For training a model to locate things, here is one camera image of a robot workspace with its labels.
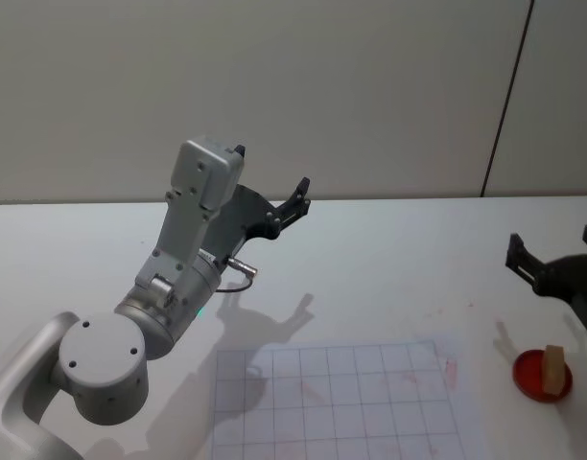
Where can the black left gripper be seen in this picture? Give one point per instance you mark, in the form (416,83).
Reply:
(243,213)

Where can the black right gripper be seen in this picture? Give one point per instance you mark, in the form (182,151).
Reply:
(574,278)

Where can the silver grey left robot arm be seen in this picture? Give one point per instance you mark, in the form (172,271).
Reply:
(101,359)

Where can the beige rectangular block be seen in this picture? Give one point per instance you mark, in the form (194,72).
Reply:
(554,369)

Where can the round red shallow dish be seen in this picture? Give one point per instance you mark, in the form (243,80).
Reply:
(528,371)

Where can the white grid paper sheet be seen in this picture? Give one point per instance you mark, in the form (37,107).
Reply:
(346,407)

